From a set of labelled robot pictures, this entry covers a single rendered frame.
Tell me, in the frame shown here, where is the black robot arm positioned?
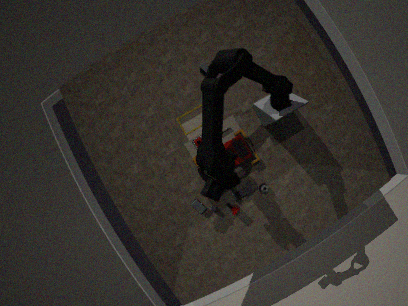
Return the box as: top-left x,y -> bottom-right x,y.
196,48 -> 293,201

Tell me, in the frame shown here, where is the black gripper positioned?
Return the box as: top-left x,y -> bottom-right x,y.
224,171 -> 240,190

